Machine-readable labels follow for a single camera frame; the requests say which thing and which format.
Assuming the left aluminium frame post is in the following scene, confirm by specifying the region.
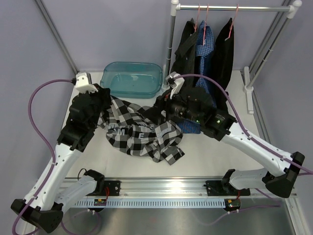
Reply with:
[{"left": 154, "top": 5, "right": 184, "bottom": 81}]
[{"left": 34, "top": 0, "right": 79, "bottom": 74}]

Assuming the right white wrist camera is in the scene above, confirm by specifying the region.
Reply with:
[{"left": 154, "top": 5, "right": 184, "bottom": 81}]
[{"left": 165, "top": 72, "right": 184, "bottom": 99}]

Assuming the pink hanger middle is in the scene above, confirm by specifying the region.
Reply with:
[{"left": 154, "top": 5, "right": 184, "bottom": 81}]
[{"left": 202, "top": 4, "right": 209, "bottom": 46}]

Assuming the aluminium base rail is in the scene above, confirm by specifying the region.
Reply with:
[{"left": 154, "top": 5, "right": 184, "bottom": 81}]
[{"left": 56, "top": 176, "right": 299, "bottom": 209}]

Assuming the purple cable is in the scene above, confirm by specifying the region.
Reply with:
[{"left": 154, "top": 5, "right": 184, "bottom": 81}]
[
  {"left": 11, "top": 78, "right": 76, "bottom": 235},
  {"left": 174, "top": 73, "right": 313, "bottom": 176}
]

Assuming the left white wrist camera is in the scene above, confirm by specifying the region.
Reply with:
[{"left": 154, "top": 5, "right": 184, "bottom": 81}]
[{"left": 71, "top": 72, "right": 98, "bottom": 94}]

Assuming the pink hanger right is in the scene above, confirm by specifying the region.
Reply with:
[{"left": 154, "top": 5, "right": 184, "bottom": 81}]
[{"left": 225, "top": 4, "right": 239, "bottom": 41}]

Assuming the pink hanger left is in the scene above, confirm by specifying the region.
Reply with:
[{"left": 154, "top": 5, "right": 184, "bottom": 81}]
[{"left": 194, "top": 4, "right": 201, "bottom": 32}]

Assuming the metal clothes rack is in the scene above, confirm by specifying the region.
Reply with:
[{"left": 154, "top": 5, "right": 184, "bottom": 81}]
[{"left": 163, "top": 0, "right": 302, "bottom": 114}]

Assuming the black pinstripe shirt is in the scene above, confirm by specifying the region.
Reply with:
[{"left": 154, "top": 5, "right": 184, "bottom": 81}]
[{"left": 171, "top": 18, "right": 199, "bottom": 75}]

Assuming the aluminium frame post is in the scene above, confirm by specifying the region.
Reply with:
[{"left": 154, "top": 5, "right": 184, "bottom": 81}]
[
  {"left": 249, "top": 0, "right": 293, "bottom": 75},
  {"left": 34, "top": 0, "right": 79, "bottom": 74}
]

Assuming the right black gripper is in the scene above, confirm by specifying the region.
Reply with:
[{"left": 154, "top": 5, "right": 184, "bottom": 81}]
[{"left": 142, "top": 87, "right": 202, "bottom": 125}]

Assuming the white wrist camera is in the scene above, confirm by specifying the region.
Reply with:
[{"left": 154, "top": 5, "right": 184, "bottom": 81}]
[
  {"left": 71, "top": 72, "right": 98, "bottom": 94},
  {"left": 165, "top": 72, "right": 184, "bottom": 99}
]

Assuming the teal plastic basin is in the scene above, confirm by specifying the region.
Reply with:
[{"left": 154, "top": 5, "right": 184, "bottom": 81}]
[{"left": 100, "top": 62, "right": 163, "bottom": 99}]

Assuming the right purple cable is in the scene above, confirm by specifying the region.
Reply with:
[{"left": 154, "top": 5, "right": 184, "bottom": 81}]
[{"left": 174, "top": 73, "right": 313, "bottom": 176}]

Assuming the right aluminium frame post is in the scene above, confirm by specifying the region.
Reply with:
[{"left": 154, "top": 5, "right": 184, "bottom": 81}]
[{"left": 249, "top": 0, "right": 293, "bottom": 75}]

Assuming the pink hanger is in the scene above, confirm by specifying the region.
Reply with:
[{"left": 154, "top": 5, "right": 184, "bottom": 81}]
[
  {"left": 202, "top": 4, "right": 209, "bottom": 46},
  {"left": 194, "top": 4, "right": 201, "bottom": 32},
  {"left": 225, "top": 4, "right": 239, "bottom": 41}
]

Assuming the plain black shirt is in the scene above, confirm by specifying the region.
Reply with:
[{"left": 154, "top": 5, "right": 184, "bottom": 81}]
[{"left": 211, "top": 17, "right": 235, "bottom": 116}]

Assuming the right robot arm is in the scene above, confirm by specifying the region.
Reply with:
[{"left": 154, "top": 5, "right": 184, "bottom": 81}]
[{"left": 145, "top": 87, "right": 305, "bottom": 198}]

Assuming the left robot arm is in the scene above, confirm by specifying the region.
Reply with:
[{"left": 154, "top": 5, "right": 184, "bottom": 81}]
[{"left": 11, "top": 84, "right": 112, "bottom": 233}]

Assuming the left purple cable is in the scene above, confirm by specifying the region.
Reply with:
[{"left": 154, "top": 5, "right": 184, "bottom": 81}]
[{"left": 11, "top": 78, "right": 76, "bottom": 235}]

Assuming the black white checkered shirt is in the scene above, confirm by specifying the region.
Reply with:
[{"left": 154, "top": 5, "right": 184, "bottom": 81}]
[{"left": 101, "top": 96, "right": 185, "bottom": 165}]

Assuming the blue checkered shirt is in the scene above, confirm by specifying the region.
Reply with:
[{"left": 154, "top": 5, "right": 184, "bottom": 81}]
[{"left": 178, "top": 21, "right": 214, "bottom": 134}]

